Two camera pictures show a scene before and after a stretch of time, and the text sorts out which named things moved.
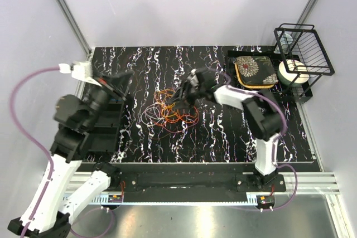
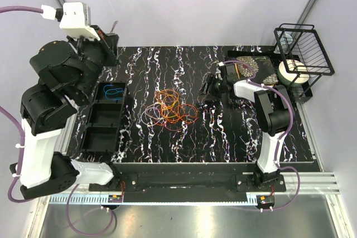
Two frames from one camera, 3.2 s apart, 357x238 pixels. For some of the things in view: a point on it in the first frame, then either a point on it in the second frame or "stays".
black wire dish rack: [304, 57] stays
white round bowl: [292, 72] stays
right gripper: [178, 95] → [211, 80]
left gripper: [121, 82] → [109, 43]
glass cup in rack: [286, 41] stays
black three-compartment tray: [104, 137] stays
